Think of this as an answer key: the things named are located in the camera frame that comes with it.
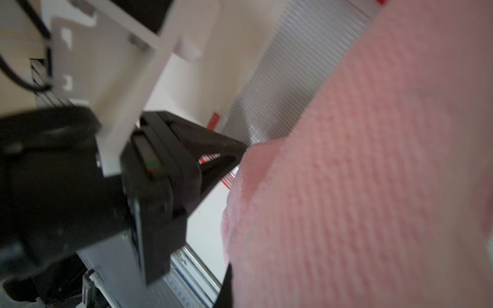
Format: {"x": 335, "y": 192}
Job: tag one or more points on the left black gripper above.
{"x": 55, "y": 199}

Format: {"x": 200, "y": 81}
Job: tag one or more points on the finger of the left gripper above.
{"x": 203, "y": 156}

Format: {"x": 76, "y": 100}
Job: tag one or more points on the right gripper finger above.
{"x": 225, "y": 297}

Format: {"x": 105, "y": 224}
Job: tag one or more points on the pink wiping cloth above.
{"x": 381, "y": 196}

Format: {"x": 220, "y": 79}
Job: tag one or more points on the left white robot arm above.
{"x": 111, "y": 66}

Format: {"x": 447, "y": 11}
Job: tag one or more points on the aluminium front rail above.
{"x": 188, "y": 284}

